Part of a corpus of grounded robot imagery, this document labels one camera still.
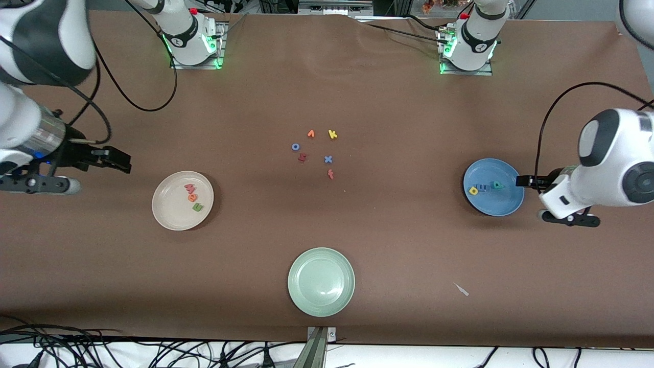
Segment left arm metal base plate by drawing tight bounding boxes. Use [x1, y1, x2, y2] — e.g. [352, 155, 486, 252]
[437, 26, 494, 77]

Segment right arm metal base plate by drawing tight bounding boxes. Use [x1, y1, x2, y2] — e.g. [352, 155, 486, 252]
[170, 21, 228, 70]

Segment black cable tangle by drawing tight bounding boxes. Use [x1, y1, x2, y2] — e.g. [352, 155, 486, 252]
[0, 314, 307, 368]

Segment brown table cover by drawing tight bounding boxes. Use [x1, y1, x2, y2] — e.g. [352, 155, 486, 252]
[0, 9, 654, 349]

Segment thin black cable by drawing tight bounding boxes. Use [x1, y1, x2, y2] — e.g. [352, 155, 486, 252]
[358, 14, 444, 40]

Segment grey metal bracket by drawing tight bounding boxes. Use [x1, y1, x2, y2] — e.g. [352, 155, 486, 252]
[293, 326, 338, 368]

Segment pale green plate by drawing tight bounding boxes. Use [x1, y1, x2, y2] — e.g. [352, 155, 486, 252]
[288, 247, 356, 317]

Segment silver metal rail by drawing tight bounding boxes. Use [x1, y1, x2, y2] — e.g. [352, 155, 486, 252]
[298, 0, 374, 16]

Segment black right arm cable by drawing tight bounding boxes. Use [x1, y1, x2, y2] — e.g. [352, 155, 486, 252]
[0, 0, 178, 146]

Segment blue plate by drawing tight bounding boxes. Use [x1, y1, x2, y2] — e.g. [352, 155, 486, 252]
[463, 158, 525, 217]

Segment beige brown plate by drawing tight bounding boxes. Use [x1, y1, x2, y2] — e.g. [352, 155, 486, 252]
[152, 171, 215, 231]

